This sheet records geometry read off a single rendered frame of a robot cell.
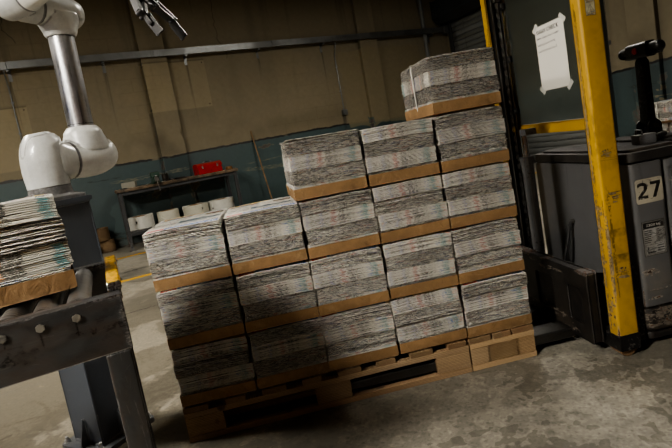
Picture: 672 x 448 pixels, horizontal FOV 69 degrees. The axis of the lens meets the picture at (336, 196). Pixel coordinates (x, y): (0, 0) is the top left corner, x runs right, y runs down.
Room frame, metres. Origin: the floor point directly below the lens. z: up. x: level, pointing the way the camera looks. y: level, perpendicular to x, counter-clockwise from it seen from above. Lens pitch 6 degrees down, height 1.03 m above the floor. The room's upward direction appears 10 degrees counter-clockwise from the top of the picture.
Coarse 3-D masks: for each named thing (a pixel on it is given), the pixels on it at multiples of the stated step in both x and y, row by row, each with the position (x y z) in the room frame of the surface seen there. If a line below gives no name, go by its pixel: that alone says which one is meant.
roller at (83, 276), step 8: (80, 272) 1.37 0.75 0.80; (88, 272) 1.39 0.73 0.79; (80, 280) 1.25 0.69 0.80; (88, 280) 1.28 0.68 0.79; (72, 288) 1.18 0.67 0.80; (80, 288) 1.15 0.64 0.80; (88, 288) 1.19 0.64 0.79; (72, 296) 1.08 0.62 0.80; (80, 296) 1.07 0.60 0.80; (88, 296) 1.11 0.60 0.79
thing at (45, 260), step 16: (0, 208) 1.08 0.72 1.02; (16, 208) 1.09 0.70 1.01; (32, 208) 1.11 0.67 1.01; (48, 208) 1.12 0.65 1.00; (0, 224) 1.07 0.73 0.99; (16, 224) 1.09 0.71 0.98; (32, 224) 1.10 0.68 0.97; (48, 224) 1.12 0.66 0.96; (0, 240) 1.07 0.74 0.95; (16, 240) 1.09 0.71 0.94; (32, 240) 1.10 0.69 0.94; (48, 240) 1.12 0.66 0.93; (64, 240) 1.13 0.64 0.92; (0, 256) 1.07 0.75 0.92; (16, 256) 1.09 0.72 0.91; (32, 256) 1.10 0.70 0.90; (48, 256) 1.12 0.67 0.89; (64, 256) 1.13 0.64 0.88; (0, 272) 1.07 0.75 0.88; (16, 272) 1.08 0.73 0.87; (32, 272) 1.10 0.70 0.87; (48, 272) 1.11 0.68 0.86; (16, 304) 1.09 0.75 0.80
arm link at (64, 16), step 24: (72, 0) 2.15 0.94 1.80; (48, 24) 2.07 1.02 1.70; (72, 24) 2.12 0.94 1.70; (72, 48) 2.12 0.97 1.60; (72, 72) 2.10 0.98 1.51; (72, 96) 2.09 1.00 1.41; (72, 120) 2.09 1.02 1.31; (72, 144) 2.04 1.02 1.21; (96, 144) 2.10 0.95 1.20; (96, 168) 2.10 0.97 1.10
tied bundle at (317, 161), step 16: (288, 144) 1.86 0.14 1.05; (304, 144) 1.87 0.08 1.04; (320, 144) 1.88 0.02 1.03; (336, 144) 1.89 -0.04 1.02; (352, 144) 1.90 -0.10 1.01; (288, 160) 1.88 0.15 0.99; (304, 160) 1.87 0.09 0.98; (320, 160) 1.88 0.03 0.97; (336, 160) 1.89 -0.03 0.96; (352, 160) 1.90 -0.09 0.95; (288, 176) 2.06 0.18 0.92; (304, 176) 1.87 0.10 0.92; (320, 176) 1.87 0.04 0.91; (336, 176) 1.88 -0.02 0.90; (352, 176) 1.90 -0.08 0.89
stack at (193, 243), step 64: (384, 192) 1.91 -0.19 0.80; (192, 256) 1.81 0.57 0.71; (256, 256) 1.83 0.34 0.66; (384, 256) 1.91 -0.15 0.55; (448, 256) 1.94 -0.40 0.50; (192, 320) 1.80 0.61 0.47; (320, 320) 1.86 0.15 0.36; (384, 320) 1.89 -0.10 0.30; (448, 320) 1.93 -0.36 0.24; (192, 384) 1.80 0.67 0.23; (320, 384) 1.85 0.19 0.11
